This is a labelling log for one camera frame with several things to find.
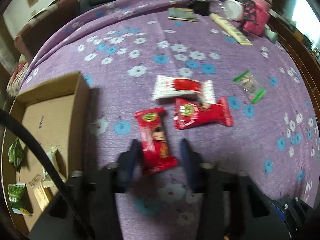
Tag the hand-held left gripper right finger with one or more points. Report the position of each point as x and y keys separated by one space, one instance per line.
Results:
x=190 y=165

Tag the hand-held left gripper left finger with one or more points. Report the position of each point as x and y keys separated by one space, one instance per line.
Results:
x=127 y=165

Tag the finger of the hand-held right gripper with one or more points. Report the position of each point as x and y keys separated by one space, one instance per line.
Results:
x=290 y=211

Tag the red snack packet cartoon print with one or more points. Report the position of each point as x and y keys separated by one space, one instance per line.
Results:
x=155 y=140

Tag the white and green snack packet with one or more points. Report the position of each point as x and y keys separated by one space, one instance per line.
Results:
x=51 y=157

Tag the cardboard tray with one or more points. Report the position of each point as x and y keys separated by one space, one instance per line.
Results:
x=50 y=120

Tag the tan cracker packet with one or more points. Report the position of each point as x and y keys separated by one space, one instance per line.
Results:
x=40 y=195

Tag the white and red snack packet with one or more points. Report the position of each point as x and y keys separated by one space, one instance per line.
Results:
x=180 y=86

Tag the clear candy wrapper green ends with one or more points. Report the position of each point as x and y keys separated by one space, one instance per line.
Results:
x=248 y=86

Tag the purple floral tablecloth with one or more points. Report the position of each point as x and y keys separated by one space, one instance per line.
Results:
x=175 y=55

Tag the cream flat ruler box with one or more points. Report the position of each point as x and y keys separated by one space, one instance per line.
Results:
x=230 y=28

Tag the green booklet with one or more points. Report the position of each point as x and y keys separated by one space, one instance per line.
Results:
x=182 y=14

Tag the grey green tube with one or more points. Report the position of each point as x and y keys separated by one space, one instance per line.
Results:
x=271 y=35

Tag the small black object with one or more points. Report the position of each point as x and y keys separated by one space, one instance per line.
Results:
x=201 y=7

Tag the white round container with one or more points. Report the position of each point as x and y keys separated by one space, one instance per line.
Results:
x=233 y=8

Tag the pink bottle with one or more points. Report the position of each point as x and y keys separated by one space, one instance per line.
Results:
x=257 y=15

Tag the brown armchair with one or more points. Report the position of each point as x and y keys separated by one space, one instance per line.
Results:
x=45 y=17

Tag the window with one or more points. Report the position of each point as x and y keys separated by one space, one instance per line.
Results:
x=307 y=7

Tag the wall switch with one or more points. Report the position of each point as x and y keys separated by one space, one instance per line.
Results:
x=34 y=12

